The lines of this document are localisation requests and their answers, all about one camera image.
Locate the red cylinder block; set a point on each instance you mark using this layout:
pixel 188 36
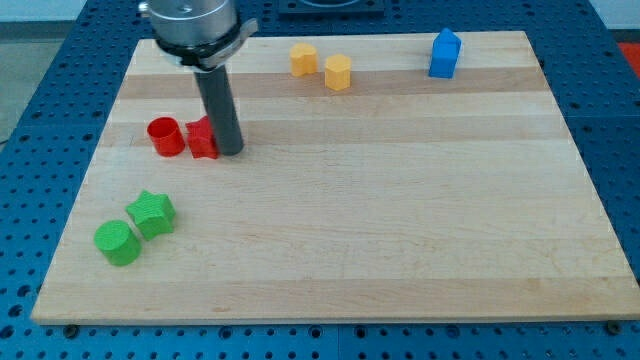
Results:
pixel 166 136

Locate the blue house-shaped block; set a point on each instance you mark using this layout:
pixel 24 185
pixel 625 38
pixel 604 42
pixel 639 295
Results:
pixel 445 54

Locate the yellow heart block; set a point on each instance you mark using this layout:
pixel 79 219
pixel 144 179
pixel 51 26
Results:
pixel 303 59

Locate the green cylinder block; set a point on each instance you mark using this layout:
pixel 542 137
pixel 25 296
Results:
pixel 117 242

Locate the green star block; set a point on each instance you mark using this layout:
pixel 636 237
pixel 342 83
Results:
pixel 152 214

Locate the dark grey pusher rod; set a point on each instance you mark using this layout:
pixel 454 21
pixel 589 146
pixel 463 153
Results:
pixel 218 101

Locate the yellow hexagon block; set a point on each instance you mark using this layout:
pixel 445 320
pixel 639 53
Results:
pixel 337 72

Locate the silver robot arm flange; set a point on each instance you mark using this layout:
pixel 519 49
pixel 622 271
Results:
pixel 201 34

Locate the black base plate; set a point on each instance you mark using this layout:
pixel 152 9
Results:
pixel 288 8

